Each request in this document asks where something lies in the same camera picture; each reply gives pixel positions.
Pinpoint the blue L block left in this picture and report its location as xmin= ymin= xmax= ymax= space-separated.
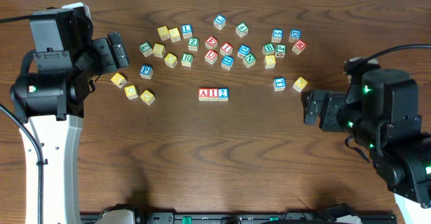
xmin=181 ymin=24 xmax=193 ymax=38

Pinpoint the red E block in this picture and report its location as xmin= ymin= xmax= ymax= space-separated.
xmin=205 ymin=36 xmax=218 ymax=50

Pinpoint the yellow block far left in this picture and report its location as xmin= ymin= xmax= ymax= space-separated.
xmin=110 ymin=73 xmax=127 ymax=88

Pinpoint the red U block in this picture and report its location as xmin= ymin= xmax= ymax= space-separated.
xmin=204 ymin=49 xmax=218 ymax=65

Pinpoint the yellow block beside L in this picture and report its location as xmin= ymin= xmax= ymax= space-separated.
xmin=153 ymin=43 xmax=166 ymax=58

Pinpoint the blue d block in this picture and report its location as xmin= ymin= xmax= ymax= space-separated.
xmin=237 ymin=44 xmax=251 ymax=59
xmin=288 ymin=29 xmax=302 ymax=43

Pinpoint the green J block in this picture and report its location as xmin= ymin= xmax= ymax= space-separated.
xmin=275 ymin=44 xmax=286 ymax=58

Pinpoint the green B block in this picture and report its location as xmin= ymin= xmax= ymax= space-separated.
xmin=262 ymin=42 xmax=275 ymax=56

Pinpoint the red A block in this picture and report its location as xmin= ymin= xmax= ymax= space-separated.
xmin=198 ymin=88 xmax=209 ymax=101

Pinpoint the yellow block beside R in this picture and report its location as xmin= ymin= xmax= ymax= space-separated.
xmin=164 ymin=52 xmax=178 ymax=69

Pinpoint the blue 2 block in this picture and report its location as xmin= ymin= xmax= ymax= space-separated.
xmin=218 ymin=88 xmax=229 ymax=102

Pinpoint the red i block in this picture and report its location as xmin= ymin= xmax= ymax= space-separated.
xmin=220 ymin=42 xmax=234 ymax=56
xmin=208 ymin=88 xmax=219 ymax=101

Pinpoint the green Z block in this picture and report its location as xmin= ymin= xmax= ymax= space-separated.
xmin=188 ymin=37 xmax=199 ymax=51

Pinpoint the green R block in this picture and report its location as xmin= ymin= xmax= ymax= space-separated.
xmin=181 ymin=53 xmax=193 ymax=67

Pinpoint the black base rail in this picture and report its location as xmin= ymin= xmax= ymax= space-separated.
xmin=81 ymin=203 xmax=397 ymax=224

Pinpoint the yellow block lower right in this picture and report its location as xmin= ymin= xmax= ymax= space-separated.
xmin=139 ymin=89 xmax=155 ymax=106

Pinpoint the green N block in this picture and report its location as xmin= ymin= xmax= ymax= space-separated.
xmin=243 ymin=52 xmax=257 ymax=68

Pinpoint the blue P block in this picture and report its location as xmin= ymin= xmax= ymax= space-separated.
xmin=139 ymin=65 xmax=154 ymax=79

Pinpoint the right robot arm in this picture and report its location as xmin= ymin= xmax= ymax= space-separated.
xmin=301 ymin=68 xmax=430 ymax=223

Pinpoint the blue D block right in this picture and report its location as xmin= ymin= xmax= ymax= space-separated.
xmin=288 ymin=29 xmax=302 ymax=43

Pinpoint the yellow block top left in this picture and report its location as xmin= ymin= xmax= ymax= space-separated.
xmin=157 ymin=26 xmax=170 ymax=41

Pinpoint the yellow block near I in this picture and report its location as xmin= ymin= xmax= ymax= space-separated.
xmin=264 ymin=54 xmax=276 ymax=69

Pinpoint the green L block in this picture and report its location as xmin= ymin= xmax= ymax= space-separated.
xmin=139 ymin=42 xmax=153 ymax=57

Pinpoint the yellow block far right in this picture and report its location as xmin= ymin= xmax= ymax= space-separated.
xmin=292 ymin=77 xmax=308 ymax=92

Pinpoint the blue T block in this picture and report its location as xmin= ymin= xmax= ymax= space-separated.
xmin=273 ymin=77 xmax=286 ymax=91

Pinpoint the green 4 block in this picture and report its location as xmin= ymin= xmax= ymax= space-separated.
xmin=236 ymin=22 xmax=249 ymax=38

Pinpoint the blue H block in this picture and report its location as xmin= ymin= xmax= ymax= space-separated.
xmin=221 ymin=55 xmax=234 ymax=70

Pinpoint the blue L block top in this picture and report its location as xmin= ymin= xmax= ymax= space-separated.
xmin=213 ymin=14 xmax=226 ymax=30

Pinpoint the blue l block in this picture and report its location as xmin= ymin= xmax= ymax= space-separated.
xmin=213 ymin=14 xmax=226 ymax=30
xmin=181 ymin=24 xmax=193 ymax=38

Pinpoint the yellow block lower middle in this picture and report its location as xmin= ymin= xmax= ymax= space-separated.
xmin=125 ymin=85 xmax=139 ymax=100

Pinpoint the blue D block centre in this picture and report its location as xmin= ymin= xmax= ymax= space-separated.
xmin=237 ymin=44 xmax=251 ymax=59

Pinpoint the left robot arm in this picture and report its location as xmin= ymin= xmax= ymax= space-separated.
xmin=10 ymin=3 xmax=129 ymax=223

